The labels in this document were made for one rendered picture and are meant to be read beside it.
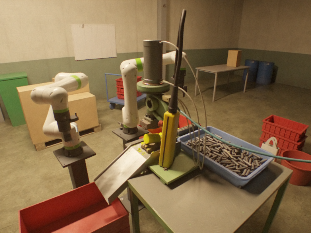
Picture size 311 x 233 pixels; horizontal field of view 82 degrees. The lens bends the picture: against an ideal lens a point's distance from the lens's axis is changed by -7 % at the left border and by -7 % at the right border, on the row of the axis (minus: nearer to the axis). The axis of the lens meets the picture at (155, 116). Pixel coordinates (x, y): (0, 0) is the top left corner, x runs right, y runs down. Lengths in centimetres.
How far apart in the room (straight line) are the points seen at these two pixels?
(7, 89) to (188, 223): 432
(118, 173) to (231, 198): 72
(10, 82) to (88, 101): 177
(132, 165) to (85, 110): 247
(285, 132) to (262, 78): 548
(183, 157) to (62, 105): 83
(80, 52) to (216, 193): 500
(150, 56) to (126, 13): 502
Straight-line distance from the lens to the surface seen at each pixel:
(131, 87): 147
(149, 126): 126
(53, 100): 118
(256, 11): 1013
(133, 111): 153
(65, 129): 125
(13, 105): 484
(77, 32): 556
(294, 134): 346
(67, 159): 158
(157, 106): 120
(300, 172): 298
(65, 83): 143
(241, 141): 155
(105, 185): 138
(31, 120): 351
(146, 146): 135
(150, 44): 115
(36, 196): 281
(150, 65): 116
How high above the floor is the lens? 176
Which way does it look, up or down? 23 degrees down
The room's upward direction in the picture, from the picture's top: straight up
